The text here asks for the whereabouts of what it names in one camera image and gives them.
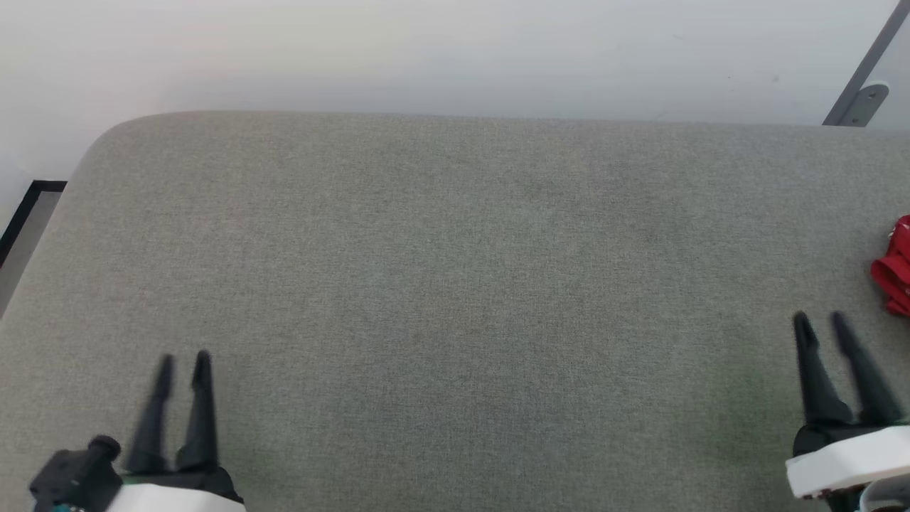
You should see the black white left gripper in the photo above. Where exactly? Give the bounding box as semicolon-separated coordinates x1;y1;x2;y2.
107;349;246;512

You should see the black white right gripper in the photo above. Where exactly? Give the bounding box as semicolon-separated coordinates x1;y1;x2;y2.
786;311;910;498

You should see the red and white garment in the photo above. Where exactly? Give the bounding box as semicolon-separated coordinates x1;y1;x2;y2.
871;215;910;317

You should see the black floor edge strip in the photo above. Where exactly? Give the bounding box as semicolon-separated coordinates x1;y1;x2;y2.
0;181;68;267

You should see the grey metal bracket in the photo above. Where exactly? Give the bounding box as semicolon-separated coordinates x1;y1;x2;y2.
846;83;890;127

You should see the grey metal frame post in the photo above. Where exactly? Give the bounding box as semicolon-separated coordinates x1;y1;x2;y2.
823;0;910;127

